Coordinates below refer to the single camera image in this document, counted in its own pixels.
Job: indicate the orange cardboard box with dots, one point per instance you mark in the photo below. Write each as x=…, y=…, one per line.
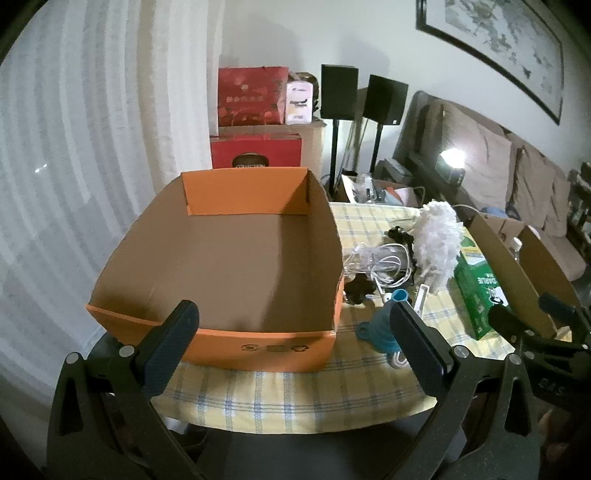
x=240, y=258

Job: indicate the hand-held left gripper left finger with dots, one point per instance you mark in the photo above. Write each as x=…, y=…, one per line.
x=173, y=341

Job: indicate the green printed box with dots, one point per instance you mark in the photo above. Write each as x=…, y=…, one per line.
x=480, y=295

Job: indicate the black speaker stand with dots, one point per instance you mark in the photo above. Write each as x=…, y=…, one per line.
x=335, y=152
x=376, y=145

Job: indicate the white fluffy duster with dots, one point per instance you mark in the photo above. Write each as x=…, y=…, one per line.
x=436, y=235

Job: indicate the white tissue pack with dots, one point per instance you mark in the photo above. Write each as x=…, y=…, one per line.
x=299, y=104

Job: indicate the red chocolate box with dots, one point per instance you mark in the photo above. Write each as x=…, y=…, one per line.
x=256, y=150

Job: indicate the white open box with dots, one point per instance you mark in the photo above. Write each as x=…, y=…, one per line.
x=369, y=191

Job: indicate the yellow checked tablecloth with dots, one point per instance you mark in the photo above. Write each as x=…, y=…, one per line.
x=286, y=392

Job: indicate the clear bottle with white cap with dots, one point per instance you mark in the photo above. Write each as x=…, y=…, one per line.
x=516, y=247

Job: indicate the dark box with blue label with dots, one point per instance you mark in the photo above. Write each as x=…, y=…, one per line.
x=392, y=170

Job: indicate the teal folding funnel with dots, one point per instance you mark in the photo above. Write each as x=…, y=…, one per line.
x=376, y=323

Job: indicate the small black glowing lamp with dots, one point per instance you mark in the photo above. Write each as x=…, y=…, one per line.
x=451, y=167

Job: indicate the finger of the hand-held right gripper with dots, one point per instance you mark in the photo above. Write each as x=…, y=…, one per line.
x=558, y=307
x=508, y=323

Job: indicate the brown sofa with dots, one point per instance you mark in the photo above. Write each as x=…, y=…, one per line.
x=531, y=184

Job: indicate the plain brown cardboard box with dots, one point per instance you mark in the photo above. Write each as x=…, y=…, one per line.
x=314, y=147

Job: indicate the small black red-capped object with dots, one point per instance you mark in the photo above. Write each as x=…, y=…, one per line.
x=360, y=288

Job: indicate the framed ink painting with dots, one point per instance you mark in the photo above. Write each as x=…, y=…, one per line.
x=503, y=41

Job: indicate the red gift bag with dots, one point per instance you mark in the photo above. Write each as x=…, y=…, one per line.
x=251, y=94

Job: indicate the brown sofa cushion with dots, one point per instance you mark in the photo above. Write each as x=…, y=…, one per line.
x=533, y=184
x=480, y=157

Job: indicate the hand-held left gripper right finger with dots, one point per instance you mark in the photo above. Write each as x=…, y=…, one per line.
x=418, y=346

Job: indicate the dark cluttered shelf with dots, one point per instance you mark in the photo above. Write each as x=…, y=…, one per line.
x=581, y=194

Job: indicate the black speaker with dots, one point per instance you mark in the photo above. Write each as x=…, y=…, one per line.
x=384, y=100
x=338, y=91

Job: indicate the white curtain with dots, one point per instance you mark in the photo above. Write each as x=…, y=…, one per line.
x=92, y=161

